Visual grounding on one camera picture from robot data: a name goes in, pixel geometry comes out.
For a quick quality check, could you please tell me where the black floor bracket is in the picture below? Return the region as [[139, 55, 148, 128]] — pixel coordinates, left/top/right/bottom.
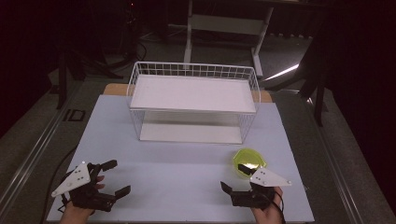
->
[[63, 108, 87, 123]]

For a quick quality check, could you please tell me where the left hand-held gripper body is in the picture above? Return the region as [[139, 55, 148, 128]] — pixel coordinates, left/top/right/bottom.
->
[[50, 161, 117, 213]]

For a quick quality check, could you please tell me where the white wire shelf rack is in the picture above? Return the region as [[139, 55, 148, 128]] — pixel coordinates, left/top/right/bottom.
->
[[126, 61, 262, 146]]

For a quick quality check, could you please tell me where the white table mat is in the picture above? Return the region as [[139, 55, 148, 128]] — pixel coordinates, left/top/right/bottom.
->
[[46, 94, 316, 224]]

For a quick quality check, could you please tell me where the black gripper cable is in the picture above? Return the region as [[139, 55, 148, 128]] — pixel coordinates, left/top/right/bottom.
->
[[268, 189, 287, 224]]

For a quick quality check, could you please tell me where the white desk frame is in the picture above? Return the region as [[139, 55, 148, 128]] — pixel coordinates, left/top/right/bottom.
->
[[182, 0, 276, 79]]

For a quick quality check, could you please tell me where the metal floor rail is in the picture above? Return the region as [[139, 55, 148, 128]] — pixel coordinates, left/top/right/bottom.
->
[[0, 83, 83, 207], [305, 96, 366, 224]]

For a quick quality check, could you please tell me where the black floor cable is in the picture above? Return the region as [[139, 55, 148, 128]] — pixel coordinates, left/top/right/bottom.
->
[[39, 145, 79, 224]]

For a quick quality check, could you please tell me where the black stand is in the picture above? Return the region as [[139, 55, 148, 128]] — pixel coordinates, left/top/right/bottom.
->
[[55, 46, 88, 110], [297, 27, 330, 127]]

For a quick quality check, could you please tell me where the person's right hand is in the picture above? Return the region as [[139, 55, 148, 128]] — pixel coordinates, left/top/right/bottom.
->
[[251, 187, 286, 224]]

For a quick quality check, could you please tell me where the wooden table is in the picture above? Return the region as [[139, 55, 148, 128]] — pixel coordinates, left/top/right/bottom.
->
[[102, 82, 274, 104]]

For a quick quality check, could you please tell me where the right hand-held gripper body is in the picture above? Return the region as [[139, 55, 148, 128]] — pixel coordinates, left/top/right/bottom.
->
[[231, 167, 293, 210]]

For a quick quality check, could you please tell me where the person's left hand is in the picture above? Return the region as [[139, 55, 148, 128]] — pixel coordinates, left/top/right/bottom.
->
[[59, 175, 106, 224]]

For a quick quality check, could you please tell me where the yellow-green bowl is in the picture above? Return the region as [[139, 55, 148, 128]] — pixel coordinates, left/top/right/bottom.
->
[[232, 147, 268, 180]]

